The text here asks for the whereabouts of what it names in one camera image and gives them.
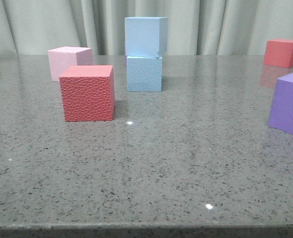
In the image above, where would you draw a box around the light blue textured foam cube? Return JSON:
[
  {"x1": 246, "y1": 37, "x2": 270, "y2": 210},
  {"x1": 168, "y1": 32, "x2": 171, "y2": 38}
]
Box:
[{"x1": 127, "y1": 56, "x2": 163, "y2": 92}]

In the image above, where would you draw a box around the red textured foam cube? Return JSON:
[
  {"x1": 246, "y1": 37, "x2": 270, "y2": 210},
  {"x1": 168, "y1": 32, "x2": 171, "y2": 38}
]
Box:
[{"x1": 59, "y1": 65, "x2": 116, "y2": 122}]

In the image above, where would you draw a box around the pink foam cube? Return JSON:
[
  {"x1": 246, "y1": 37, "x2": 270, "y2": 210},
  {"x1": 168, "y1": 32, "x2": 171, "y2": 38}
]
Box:
[{"x1": 48, "y1": 46, "x2": 93, "y2": 82}]

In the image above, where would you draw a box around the large purple foam cube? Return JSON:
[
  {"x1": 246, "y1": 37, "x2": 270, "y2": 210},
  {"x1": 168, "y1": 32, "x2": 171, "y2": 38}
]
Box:
[{"x1": 268, "y1": 73, "x2": 293, "y2": 134}]

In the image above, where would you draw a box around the orange-red smooth foam cube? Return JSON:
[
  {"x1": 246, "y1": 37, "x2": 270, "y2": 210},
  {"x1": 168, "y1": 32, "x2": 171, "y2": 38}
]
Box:
[{"x1": 263, "y1": 39, "x2": 293, "y2": 68}]

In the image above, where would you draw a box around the grey curtain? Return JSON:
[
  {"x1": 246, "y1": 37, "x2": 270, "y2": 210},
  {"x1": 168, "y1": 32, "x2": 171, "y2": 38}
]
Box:
[{"x1": 0, "y1": 0, "x2": 293, "y2": 56}]

